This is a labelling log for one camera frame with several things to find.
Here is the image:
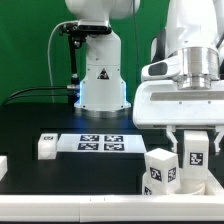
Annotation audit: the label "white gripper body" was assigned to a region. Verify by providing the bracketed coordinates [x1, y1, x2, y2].
[133, 80, 224, 129]

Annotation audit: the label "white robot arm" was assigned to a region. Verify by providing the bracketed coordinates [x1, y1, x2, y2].
[65, 0, 224, 134]

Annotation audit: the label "black cables on table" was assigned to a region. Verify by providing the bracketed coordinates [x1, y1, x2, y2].
[1, 85, 80, 107]

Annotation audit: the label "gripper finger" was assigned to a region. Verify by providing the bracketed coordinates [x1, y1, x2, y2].
[166, 126, 178, 153]
[214, 126, 224, 153]

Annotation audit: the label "white round stool seat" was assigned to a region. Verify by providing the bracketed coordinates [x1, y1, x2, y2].
[142, 175, 206, 195]

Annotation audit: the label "white camera cable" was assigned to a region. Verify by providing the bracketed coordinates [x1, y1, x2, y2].
[47, 21, 78, 104]

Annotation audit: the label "white sheet with tags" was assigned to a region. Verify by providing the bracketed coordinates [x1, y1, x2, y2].
[57, 134, 146, 153]

